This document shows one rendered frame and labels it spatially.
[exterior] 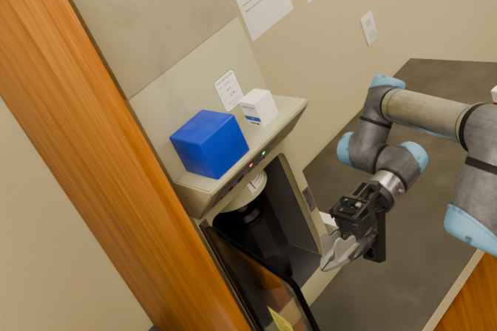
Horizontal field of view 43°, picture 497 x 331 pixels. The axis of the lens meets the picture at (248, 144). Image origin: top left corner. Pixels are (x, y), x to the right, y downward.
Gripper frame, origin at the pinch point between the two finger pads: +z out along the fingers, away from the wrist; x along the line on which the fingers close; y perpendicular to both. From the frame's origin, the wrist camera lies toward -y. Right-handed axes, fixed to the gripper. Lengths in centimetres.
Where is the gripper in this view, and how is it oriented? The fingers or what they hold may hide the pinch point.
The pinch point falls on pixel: (327, 268)
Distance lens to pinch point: 129.2
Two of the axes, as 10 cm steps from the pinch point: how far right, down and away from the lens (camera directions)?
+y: -3.6, -7.9, -5.0
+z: -6.4, 6.0, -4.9
